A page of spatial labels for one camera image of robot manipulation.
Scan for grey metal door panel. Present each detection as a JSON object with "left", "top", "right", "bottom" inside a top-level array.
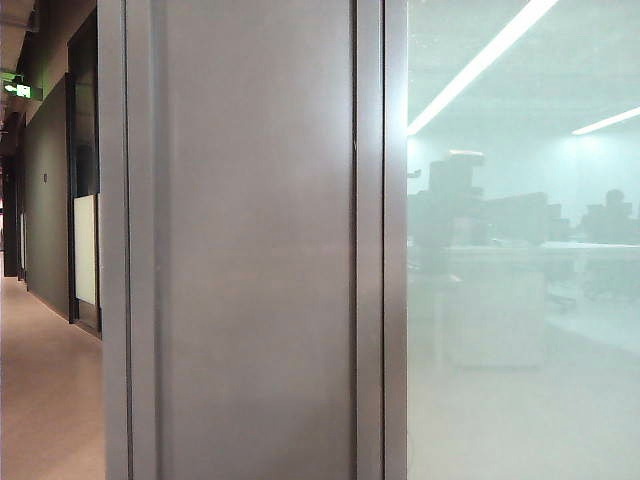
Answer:
[{"left": 155, "top": 0, "right": 358, "bottom": 480}]

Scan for frosted glass partition pane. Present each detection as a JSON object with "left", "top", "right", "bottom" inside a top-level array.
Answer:
[{"left": 406, "top": 0, "right": 640, "bottom": 480}]

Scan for dark framed door frosted pane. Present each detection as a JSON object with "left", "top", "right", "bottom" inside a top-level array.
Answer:
[{"left": 64, "top": 8, "right": 104, "bottom": 335}]

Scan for dark corridor doorway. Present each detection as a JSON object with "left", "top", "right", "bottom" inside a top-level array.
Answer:
[{"left": 0, "top": 111, "right": 28, "bottom": 282}]

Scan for green illuminated exit sign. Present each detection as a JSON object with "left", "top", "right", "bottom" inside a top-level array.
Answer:
[{"left": 2, "top": 81, "right": 45, "bottom": 100}]

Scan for grey ceiling conduit pipe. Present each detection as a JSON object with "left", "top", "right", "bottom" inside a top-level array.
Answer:
[{"left": 0, "top": 6, "right": 40, "bottom": 36}]

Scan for dark metal frame post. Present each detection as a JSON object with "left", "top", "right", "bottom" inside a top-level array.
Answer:
[
  {"left": 96, "top": 0, "right": 160, "bottom": 480},
  {"left": 353, "top": 0, "right": 410, "bottom": 480}
]

